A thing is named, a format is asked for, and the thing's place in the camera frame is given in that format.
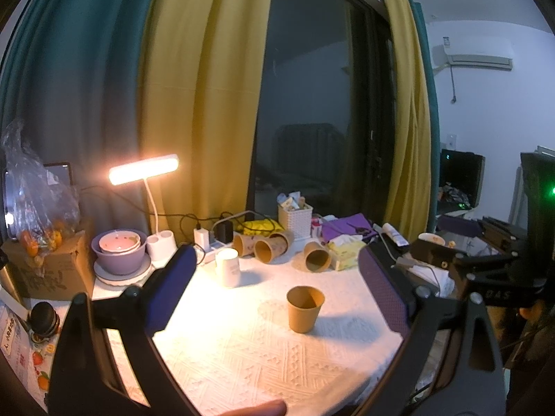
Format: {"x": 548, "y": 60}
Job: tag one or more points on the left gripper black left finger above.
{"x": 85, "y": 378}

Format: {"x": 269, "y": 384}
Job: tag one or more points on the brown paper cup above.
{"x": 268, "y": 249}
{"x": 316, "y": 257}
{"x": 243, "y": 244}
{"x": 304, "y": 305}

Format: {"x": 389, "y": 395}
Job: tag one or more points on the white paper cup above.
{"x": 228, "y": 267}

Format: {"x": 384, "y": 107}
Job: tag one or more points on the operator thumb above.
{"x": 271, "y": 408}

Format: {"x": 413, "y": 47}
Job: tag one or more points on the black round case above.
{"x": 44, "y": 320}

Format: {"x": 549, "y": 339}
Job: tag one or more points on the white cartoon mug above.
{"x": 433, "y": 238}

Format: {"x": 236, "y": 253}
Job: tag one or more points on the cardboard box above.
{"x": 65, "y": 272}

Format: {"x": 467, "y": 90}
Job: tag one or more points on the black monitor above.
{"x": 460, "y": 179}

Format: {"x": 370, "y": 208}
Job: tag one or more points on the yellow right curtain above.
{"x": 414, "y": 174}

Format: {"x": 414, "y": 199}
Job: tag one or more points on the yellow curtain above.
{"x": 414, "y": 174}
{"x": 199, "y": 96}

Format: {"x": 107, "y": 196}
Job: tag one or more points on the purple bowl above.
{"x": 122, "y": 263}

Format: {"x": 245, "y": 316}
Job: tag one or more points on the pink inner bowl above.
{"x": 119, "y": 241}

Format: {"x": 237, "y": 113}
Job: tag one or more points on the white tube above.
{"x": 399, "y": 240}

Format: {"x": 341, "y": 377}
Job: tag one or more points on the white textured table mat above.
{"x": 231, "y": 348}

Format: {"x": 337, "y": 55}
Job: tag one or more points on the white desk lamp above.
{"x": 161, "y": 244}

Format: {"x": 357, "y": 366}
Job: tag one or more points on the white power strip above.
{"x": 208, "y": 256}

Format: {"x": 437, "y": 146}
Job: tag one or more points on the yellow tissue pack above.
{"x": 345, "y": 256}

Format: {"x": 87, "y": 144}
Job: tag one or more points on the purple cloth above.
{"x": 356, "y": 224}

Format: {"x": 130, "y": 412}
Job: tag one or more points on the plastic bag of oranges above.
{"x": 45, "y": 210}

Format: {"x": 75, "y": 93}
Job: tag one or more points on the white woven basket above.
{"x": 298, "y": 221}

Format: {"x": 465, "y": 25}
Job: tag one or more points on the white air conditioner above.
{"x": 479, "y": 52}

